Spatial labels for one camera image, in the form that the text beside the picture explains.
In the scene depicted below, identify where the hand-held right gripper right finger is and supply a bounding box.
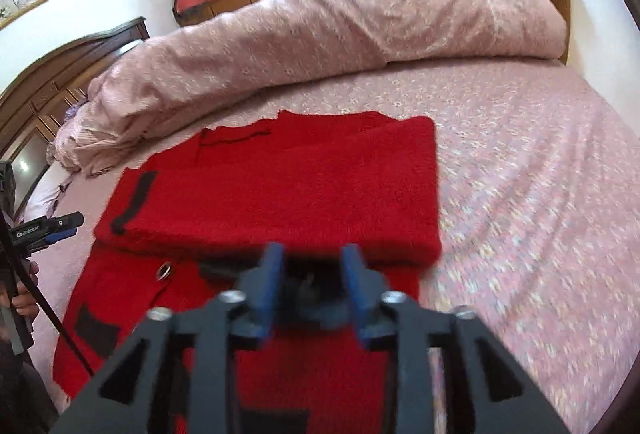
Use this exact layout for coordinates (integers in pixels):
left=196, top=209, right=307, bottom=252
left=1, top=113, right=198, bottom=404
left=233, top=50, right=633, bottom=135
left=340, top=243, right=571, bottom=434

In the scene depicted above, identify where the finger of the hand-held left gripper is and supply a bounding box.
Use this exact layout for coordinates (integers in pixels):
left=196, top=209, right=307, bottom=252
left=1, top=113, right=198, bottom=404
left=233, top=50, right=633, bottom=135
left=29, top=212, right=85, bottom=252

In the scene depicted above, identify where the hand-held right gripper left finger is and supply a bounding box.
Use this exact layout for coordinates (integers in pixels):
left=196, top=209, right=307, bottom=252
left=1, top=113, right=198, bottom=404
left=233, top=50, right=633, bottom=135
left=50, top=241, right=288, bottom=434

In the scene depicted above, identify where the red knit sweater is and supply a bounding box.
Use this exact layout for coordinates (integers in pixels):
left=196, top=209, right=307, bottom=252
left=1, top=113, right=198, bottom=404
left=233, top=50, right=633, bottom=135
left=52, top=110, right=442, bottom=434

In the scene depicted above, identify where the person's left hand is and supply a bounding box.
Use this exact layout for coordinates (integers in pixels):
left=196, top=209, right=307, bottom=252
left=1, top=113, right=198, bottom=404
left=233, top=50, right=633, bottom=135
left=9, top=261, right=41, bottom=321

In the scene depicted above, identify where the white pillow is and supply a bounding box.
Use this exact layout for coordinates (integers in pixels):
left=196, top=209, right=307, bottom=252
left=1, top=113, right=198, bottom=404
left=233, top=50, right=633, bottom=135
left=25, top=164, right=72, bottom=221

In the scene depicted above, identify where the dark wooden headboard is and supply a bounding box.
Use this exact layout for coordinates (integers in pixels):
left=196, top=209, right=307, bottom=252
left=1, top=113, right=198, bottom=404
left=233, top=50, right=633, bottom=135
left=0, top=17, right=151, bottom=221

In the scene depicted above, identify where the pink floral duvet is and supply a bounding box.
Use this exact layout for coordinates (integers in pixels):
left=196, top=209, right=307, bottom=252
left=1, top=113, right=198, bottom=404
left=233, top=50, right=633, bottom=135
left=54, top=0, right=571, bottom=177

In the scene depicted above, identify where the black strap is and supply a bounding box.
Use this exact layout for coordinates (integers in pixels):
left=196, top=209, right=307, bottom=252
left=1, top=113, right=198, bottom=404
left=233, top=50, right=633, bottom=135
left=0, top=209, right=97, bottom=377

